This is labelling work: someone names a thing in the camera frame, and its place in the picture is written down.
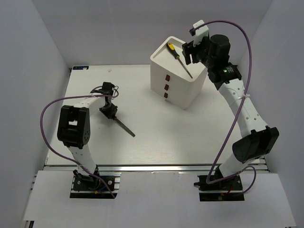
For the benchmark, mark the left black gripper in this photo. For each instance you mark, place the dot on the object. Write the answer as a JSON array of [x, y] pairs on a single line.
[[109, 113]]

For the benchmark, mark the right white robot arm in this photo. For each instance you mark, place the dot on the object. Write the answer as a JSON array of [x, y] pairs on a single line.
[[257, 138]]

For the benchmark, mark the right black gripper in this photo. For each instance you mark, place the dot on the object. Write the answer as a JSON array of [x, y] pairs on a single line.
[[188, 49]]

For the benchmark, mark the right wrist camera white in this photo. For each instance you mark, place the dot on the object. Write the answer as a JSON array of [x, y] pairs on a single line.
[[198, 32]]

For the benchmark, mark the aluminium rail front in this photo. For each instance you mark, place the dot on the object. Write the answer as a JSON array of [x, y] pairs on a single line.
[[134, 168]]

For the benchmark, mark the blue label left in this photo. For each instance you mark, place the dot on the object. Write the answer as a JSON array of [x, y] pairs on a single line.
[[80, 68]]

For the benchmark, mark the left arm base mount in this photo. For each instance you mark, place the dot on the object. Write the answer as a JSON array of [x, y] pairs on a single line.
[[91, 188]]

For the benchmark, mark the yellow handle screwdriver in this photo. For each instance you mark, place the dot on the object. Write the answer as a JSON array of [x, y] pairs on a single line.
[[170, 47]]

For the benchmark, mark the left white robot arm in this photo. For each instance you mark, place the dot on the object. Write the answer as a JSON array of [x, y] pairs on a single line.
[[74, 129]]

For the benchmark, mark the grey metal file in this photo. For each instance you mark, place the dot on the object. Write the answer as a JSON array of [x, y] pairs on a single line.
[[124, 127]]

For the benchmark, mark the white drawer cabinet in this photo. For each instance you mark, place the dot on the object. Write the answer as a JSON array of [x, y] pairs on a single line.
[[170, 80]]

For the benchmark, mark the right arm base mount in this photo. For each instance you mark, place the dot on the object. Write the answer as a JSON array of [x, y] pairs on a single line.
[[227, 190]]

